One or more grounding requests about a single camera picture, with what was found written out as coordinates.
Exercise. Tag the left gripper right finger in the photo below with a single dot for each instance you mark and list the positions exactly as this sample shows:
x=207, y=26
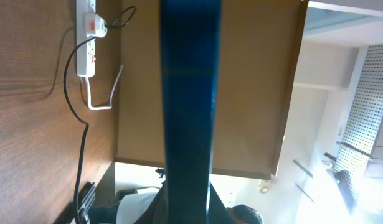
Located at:
x=217, y=212

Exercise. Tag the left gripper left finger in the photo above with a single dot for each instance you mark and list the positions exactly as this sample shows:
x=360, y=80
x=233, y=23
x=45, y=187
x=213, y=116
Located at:
x=157, y=212

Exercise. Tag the blue screen smartphone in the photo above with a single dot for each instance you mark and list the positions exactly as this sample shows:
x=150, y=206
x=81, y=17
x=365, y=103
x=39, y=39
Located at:
x=189, y=40

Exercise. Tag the white charger plug adapter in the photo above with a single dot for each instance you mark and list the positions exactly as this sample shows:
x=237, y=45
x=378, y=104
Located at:
x=95, y=26

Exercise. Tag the white power strip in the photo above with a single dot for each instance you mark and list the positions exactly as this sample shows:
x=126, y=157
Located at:
x=84, y=59

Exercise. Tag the white perforated panel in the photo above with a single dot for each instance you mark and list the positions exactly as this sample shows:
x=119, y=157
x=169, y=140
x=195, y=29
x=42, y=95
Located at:
x=365, y=116

